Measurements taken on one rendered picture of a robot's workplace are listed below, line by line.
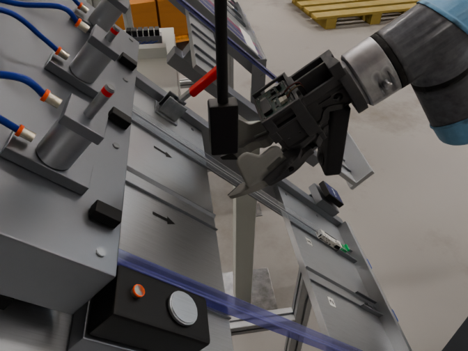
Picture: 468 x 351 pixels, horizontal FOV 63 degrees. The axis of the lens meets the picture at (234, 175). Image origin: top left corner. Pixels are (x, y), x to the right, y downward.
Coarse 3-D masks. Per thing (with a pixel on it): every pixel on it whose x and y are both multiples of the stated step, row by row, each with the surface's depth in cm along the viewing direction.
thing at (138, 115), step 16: (144, 112) 47; (160, 128) 48; (176, 144) 50; (192, 144) 51; (208, 160) 52; (224, 176) 54; (240, 176) 56; (256, 192) 57; (272, 208) 60; (288, 208) 62; (304, 224) 64
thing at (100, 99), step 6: (108, 84) 21; (102, 90) 21; (108, 90) 20; (114, 90) 21; (96, 96) 21; (102, 96) 21; (108, 96) 21; (96, 102) 21; (102, 102) 21; (90, 108) 21; (96, 108) 21; (84, 114) 21; (90, 114) 21
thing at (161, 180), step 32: (192, 128) 58; (128, 160) 40; (160, 160) 45; (192, 160) 51; (128, 192) 37; (160, 192) 41; (192, 192) 46; (128, 224) 34; (160, 224) 38; (192, 224) 42; (160, 256) 35; (192, 256) 38; (0, 320) 22; (32, 320) 23; (64, 320) 24; (224, 320) 35
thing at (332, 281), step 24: (312, 216) 72; (312, 240) 64; (312, 264) 58; (336, 264) 65; (312, 288) 53; (336, 288) 59; (360, 288) 66; (336, 312) 54; (360, 312) 60; (336, 336) 49; (360, 336) 54; (384, 336) 61
